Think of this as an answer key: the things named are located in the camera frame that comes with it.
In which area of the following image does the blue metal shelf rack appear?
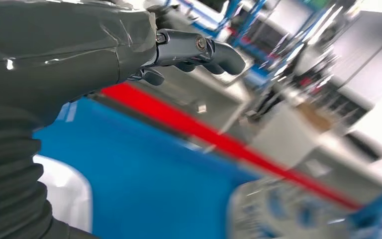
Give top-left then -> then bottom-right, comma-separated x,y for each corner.
32,97 -> 382,239

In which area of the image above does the red barrier tape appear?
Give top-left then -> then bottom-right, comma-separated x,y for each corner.
100,82 -> 361,212

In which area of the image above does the grey wheel hubcap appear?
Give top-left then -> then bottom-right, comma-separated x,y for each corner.
227,178 -> 353,239

